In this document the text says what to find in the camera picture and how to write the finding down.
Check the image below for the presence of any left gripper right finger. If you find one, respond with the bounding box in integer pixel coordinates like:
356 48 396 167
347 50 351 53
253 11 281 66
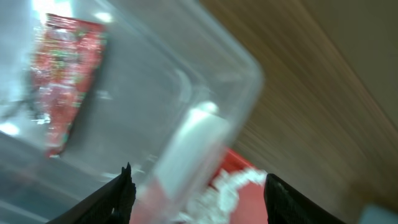
264 174 344 224

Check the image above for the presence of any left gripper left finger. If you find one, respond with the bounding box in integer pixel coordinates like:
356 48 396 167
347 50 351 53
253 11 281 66
47 164 136 224

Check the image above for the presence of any white tissue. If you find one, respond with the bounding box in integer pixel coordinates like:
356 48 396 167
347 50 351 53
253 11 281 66
175 168 267 224

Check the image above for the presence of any red snack wrapper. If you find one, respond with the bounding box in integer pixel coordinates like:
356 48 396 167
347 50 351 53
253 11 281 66
30 14 106 157

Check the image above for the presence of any red serving tray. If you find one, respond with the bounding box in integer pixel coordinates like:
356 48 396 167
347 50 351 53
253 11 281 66
130 149 267 224

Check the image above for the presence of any clear plastic bin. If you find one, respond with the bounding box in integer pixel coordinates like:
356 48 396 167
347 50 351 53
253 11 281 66
1 0 264 223

